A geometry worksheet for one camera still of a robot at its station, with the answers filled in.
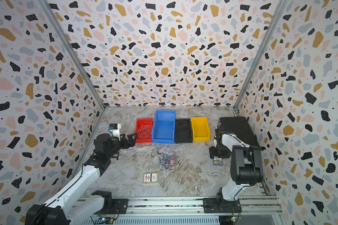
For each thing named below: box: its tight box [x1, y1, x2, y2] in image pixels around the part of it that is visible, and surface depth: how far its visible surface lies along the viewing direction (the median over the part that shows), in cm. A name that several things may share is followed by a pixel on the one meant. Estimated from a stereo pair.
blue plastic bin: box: [152, 109, 177, 144], surface depth 111 cm
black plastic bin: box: [175, 118, 193, 144], surface depth 108 cm
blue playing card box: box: [213, 157, 223, 167], surface depth 91 cm
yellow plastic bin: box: [190, 116, 211, 142], surface depth 105 cm
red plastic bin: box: [134, 118, 154, 144], surface depth 105 cm
